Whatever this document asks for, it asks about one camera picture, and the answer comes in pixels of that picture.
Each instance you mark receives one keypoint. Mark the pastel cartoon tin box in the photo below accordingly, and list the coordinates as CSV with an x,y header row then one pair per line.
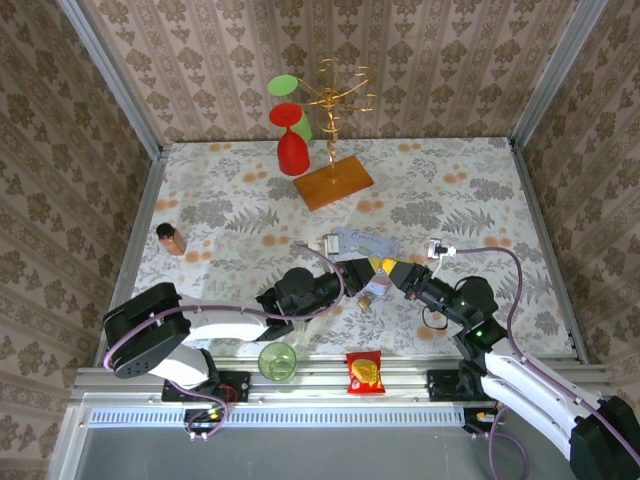
x,y
365,241

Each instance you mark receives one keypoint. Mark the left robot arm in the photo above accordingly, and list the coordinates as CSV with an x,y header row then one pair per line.
x,y
230,327

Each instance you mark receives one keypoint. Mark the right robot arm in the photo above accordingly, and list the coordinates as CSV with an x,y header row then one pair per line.
x,y
525,390

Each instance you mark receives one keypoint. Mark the green transparent plastic cup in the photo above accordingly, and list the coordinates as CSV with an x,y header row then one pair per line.
x,y
277,362

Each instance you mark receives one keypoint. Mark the red snack packet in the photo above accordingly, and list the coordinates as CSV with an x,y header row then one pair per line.
x,y
366,372

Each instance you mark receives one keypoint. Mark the red wine glass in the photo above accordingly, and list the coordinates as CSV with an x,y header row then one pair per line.
x,y
294,152

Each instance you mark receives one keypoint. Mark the brown bottle with black cap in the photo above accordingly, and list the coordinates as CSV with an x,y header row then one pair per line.
x,y
172,241

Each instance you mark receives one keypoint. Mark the green wine glass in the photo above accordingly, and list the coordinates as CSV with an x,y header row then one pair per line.
x,y
282,85

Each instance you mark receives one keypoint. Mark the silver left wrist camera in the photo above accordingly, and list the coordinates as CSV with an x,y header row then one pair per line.
x,y
331,246

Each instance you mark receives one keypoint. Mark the silver metal bracket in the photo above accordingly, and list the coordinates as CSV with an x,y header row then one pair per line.
x,y
439,248

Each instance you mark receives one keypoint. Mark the aluminium front mounting rail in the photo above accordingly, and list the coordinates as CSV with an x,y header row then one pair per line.
x,y
320,387

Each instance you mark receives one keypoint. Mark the aluminium table side rail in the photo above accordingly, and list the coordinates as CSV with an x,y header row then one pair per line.
x,y
137,240
550,250

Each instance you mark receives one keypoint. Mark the aluminium frame corner post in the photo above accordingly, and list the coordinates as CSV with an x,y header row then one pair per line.
x,y
115,75
555,70

